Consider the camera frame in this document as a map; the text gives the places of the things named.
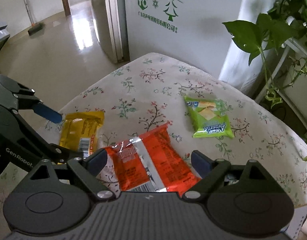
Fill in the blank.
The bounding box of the white tree-print panel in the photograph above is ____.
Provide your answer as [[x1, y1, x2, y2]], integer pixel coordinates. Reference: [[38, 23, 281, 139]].
[[123, 0, 247, 81]]

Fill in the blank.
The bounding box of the green pothos plant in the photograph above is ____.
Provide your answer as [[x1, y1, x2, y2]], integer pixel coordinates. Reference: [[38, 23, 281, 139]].
[[222, 0, 307, 161]]

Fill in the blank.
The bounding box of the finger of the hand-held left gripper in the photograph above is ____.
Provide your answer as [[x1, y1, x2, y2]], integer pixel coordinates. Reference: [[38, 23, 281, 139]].
[[44, 142, 93, 166], [13, 88, 63, 124]]

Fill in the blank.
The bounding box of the gold yellow snack packet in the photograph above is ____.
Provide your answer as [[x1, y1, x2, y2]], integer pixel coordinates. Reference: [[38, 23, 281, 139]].
[[59, 111, 105, 165]]

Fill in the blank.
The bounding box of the broom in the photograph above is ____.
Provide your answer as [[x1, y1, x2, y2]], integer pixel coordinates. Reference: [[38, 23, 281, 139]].
[[21, 0, 45, 36]]

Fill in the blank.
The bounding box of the green snack packet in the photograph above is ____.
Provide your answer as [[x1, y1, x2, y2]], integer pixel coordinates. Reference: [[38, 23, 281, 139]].
[[185, 94, 235, 139]]

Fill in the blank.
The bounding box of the orange red snack packet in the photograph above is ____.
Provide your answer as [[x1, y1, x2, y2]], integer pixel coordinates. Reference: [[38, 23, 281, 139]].
[[96, 123, 202, 197]]

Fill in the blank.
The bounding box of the white plant rack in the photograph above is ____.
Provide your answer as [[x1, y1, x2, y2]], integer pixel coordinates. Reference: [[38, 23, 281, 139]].
[[253, 37, 307, 133]]

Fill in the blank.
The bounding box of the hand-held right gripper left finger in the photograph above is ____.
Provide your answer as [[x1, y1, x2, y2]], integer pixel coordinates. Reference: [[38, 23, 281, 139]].
[[30, 148, 114, 201]]

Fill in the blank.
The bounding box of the grey metal door frame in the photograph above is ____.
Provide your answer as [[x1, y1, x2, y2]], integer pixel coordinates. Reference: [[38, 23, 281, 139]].
[[90, 0, 130, 64]]

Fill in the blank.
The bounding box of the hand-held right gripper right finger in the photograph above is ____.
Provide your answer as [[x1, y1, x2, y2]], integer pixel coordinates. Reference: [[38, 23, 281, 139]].
[[182, 150, 276, 199]]

